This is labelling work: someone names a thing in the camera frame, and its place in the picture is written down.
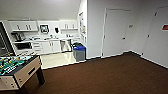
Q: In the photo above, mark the foosball gaming table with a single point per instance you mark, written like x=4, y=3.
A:
x=20, y=68

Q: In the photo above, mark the grey bin blue lid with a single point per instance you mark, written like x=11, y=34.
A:
x=79, y=52

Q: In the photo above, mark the notice poster board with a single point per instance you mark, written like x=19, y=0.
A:
x=81, y=23

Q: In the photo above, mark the white sink base cabinet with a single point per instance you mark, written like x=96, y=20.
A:
x=50, y=46

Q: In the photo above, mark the plain white door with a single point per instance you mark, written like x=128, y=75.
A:
x=115, y=33

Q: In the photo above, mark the white drawer unit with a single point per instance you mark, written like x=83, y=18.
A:
x=36, y=47

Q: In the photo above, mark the dark coffee machine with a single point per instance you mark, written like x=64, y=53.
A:
x=17, y=36

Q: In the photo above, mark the white door with sign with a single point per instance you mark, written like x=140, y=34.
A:
x=158, y=36

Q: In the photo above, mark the red door sign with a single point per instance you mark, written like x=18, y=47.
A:
x=165, y=27

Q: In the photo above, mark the wall switch plate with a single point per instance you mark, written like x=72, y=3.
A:
x=130, y=26

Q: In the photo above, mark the white two-door wall cabinet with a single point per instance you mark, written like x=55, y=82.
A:
x=23, y=26

